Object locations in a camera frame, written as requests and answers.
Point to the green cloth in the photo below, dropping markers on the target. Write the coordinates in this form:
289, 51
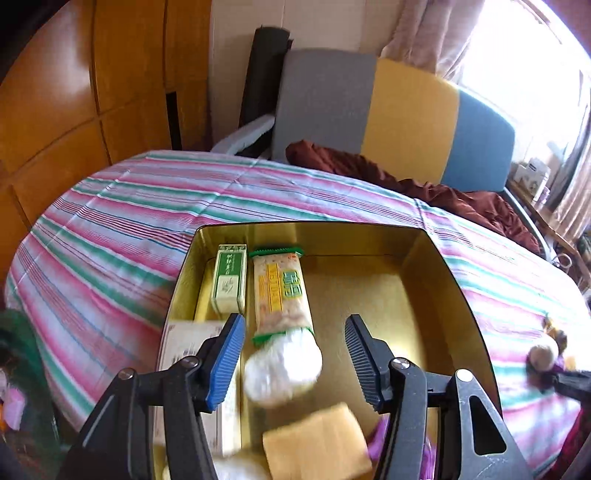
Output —
23, 350

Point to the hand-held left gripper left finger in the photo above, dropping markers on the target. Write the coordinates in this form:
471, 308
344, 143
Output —
226, 369

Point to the gold tin box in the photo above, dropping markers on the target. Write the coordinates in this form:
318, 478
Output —
415, 295

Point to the white carton box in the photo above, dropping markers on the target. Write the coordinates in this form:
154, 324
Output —
184, 341

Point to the grey yellow blue sofa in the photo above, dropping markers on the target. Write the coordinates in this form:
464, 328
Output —
406, 110

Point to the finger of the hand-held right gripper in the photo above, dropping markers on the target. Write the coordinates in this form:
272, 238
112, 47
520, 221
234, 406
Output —
570, 383

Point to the rice cracker snack packet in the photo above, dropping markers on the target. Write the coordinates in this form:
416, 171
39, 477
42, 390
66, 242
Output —
281, 295

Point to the green tea box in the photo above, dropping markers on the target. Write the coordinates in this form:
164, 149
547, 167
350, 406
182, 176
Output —
229, 281

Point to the purple packet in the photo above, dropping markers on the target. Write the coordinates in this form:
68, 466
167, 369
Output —
381, 438

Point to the red cloth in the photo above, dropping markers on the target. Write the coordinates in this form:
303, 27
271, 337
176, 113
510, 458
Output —
577, 438

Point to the black rolled mat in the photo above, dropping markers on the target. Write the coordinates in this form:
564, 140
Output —
263, 78

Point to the wooden wardrobe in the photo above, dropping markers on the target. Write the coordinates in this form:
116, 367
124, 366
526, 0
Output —
69, 92

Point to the maroon blanket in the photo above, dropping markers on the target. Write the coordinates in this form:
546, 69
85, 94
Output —
369, 168

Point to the striped bed sheet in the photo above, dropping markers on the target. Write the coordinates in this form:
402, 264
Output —
115, 230

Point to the small plush toy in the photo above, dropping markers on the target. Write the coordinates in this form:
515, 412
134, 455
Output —
545, 353

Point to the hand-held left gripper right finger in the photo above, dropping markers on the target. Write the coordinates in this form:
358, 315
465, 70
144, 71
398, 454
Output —
362, 364

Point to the beige curtain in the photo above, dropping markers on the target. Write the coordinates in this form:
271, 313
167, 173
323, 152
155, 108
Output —
429, 32

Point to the yellow sponge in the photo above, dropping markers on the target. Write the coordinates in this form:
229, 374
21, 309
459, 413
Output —
314, 443

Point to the white box on desk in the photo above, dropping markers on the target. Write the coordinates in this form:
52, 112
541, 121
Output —
531, 175

